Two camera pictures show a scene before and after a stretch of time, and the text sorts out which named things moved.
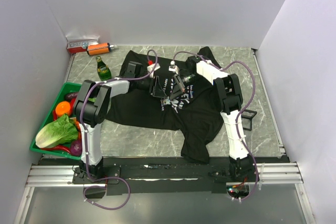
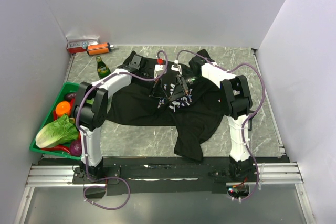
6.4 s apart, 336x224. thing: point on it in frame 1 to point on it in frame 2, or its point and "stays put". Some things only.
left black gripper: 155,88 to 158,91
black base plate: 166,176 stays put
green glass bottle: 104,73 stays put
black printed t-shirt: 177,95 stays put
